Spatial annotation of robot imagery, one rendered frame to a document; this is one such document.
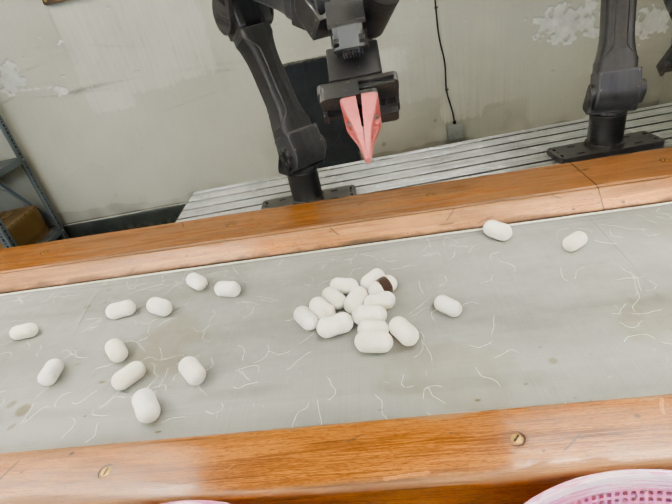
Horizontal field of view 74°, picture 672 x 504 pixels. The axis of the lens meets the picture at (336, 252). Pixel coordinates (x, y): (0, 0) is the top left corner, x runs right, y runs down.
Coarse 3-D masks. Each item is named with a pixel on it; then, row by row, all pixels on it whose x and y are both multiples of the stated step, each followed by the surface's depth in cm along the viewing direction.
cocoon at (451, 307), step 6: (438, 300) 46; (444, 300) 45; (450, 300) 45; (456, 300) 45; (438, 306) 46; (444, 306) 45; (450, 306) 44; (456, 306) 44; (444, 312) 45; (450, 312) 44; (456, 312) 44
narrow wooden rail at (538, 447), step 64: (64, 448) 37; (128, 448) 36; (192, 448) 34; (256, 448) 33; (320, 448) 32; (384, 448) 31; (448, 448) 31; (512, 448) 30; (576, 448) 29; (640, 448) 28
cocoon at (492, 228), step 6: (486, 222) 56; (492, 222) 56; (498, 222) 55; (486, 228) 56; (492, 228) 55; (498, 228) 55; (504, 228) 54; (510, 228) 54; (486, 234) 56; (492, 234) 55; (498, 234) 55; (504, 234) 54; (510, 234) 54; (504, 240) 55
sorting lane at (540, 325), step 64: (320, 256) 60; (384, 256) 57; (448, 256) 55; (512, 256) 52; (576, 256) 50; (640, 256) 48; (0, 320) 61; (64, 320) 58; (128, 320) 55; (192, 320) 53; (256, 320) 51; (448, 320) 45; (512, 320) 43; (576, 320) 42; (640, 320) 40; (0, 384) 49; (64, 384) 47; (256, 384) 42; (320, 384) 41; (384, 384) 40; (448, 384) 38; (512, 384) 37; (576, 384) 36; (640, 384) 35; (0, 448) 41
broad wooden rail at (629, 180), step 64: (384, 192) 68; (448, 192) 64; (512, 192) 61; (576, 192) 58; (640, 192) 57; (0, 256) 74; (64, 256) 69; (128, 256) 66; (192, 256) 64; (256, 256) 63
